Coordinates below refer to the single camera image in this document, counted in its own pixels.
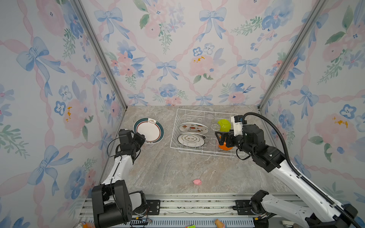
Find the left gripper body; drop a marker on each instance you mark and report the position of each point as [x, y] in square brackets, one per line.
[137, 141]

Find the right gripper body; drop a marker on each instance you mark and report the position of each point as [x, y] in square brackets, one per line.
[238, 142]

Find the green rimmed white plate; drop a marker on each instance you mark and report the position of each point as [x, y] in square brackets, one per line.
[150, 128]

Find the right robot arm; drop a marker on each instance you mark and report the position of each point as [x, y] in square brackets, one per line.
[321, 211]

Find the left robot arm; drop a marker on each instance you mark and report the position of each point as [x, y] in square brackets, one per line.
[112, 203]

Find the orange bowl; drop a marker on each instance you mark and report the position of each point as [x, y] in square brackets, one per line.
[224, 147]

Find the clear glass cup front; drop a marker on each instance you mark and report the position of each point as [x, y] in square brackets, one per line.
[213, 141]

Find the clear glass cup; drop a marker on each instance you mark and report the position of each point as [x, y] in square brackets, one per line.
[213, 141]
[215, 127]
[210, 116]

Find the lime green bowl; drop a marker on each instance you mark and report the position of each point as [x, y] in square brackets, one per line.
[225, 125]

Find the clear glass cup middle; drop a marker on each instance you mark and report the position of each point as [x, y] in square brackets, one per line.
[215, 127]

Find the clear glass cup back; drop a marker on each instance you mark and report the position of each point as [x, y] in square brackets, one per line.
[210, 116]

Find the watermelon pattern plate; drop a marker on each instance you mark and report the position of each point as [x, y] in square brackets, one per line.
[193, 128]

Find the small pink object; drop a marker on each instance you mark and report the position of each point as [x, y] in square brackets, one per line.
[197, 182]

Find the white wire dish rack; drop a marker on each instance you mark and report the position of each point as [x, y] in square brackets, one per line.
[199, 116]

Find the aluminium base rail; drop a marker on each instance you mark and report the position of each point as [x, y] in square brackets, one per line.
[201, 211]

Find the left aluminium corner post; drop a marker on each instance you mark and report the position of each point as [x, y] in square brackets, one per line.
[85, 22]

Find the aluminium corner post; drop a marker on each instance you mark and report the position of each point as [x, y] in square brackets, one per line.
[85, 22]
[303, 33]

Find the right aluminium corner post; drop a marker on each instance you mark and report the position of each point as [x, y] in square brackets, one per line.
[303, 33]

